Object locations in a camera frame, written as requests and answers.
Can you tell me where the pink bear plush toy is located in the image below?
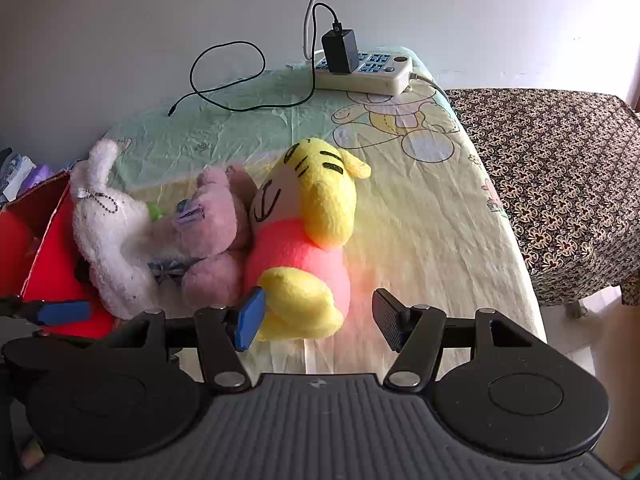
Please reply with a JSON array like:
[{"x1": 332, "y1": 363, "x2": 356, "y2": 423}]
[{"x1": 172, "y1": 165, "x2": 256, "y2": 306}]

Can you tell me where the cartoon printed bedsheet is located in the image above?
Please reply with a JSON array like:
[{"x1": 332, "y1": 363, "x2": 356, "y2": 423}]
[{"x1": 97, "y1": 47, "x2": 547, "y2": 376}]

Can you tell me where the blue checked tissue pack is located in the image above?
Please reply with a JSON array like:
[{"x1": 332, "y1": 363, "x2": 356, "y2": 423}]
[{"x1": 0, "y1": 152, "x2": 37, "y2": 203}]

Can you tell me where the purple tissue pack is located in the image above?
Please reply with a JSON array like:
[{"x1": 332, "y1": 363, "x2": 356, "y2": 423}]
[{"x1": 20, "y1": 162, "x2": 57, "y2": 192}]

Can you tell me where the white rabbit plush toy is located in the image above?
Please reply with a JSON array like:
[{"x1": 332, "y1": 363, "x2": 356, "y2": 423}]
[{"x1": 69, "y1": 139, "x2": 188, "y2": 320}]

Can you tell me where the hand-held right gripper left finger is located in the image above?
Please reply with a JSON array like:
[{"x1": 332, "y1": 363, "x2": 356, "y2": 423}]
[{"x1": 102, "y1": 287, "x2": 267, "y2": 395}]

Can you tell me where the thin black cable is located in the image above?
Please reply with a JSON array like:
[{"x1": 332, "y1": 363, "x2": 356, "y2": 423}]
[{"x1": 167, "y1": 2, "x2": 346, "y2": 118}]

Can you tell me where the grey power strip cord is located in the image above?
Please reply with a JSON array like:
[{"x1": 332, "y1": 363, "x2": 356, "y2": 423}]
[{"x1": 409, "y1": 71, "x2": 451, "y2": 106}]

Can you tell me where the white power strip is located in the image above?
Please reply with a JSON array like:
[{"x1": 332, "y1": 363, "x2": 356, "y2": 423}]
[{"x1": 312, "y1": 49, "x2": 415, "y2": 96}]

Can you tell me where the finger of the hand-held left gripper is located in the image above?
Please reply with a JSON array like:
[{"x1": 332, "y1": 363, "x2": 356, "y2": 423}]
[{"x1": 0, "y1": 297, "x2": 92, "y2": 327}]

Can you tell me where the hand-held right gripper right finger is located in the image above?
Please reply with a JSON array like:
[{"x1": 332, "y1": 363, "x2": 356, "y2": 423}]
[{"x1": 372, "y1": 287, "x2": 540, "y2": 395}]

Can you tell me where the black power adapter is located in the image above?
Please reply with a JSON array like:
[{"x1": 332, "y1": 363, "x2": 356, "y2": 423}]
[{"x1": 321, "y1": 21, "x2": 360, "y2": 75}]

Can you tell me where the brown patterned cloth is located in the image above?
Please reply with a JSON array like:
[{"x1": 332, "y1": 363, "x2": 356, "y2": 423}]
[{"x1": 444, "y1": 87, "x2": 640, "y2": 307}]

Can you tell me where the yellow tiger plush toy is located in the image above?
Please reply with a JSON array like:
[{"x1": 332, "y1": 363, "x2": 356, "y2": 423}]
[{"x1": 243, "y1": 137, "x2": 372, "y2": 342}]

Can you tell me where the red cardboard box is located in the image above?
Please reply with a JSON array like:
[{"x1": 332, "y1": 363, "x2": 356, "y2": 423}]
[{"x1": 0, "y1": 169, "x2": 121, "y2": 338}]

